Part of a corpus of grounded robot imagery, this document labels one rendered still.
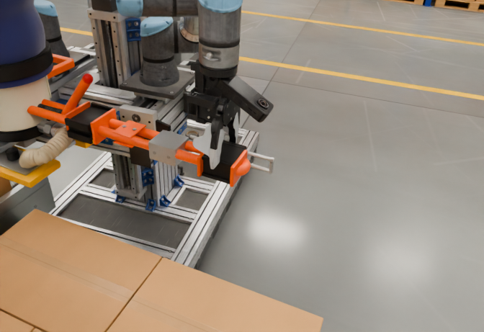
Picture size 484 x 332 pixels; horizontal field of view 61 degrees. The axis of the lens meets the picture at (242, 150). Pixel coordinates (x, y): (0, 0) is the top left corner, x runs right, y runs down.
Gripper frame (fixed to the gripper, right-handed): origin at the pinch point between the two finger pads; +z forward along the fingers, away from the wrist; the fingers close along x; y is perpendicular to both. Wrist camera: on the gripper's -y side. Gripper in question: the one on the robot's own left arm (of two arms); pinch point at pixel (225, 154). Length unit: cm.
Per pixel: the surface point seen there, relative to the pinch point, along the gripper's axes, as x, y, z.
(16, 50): 4, 50, -15
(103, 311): 7, 37, 67
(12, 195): -16, 99, 61
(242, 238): -91, 28, 121
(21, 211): -18, 99, 70
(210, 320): -4, 5, 67
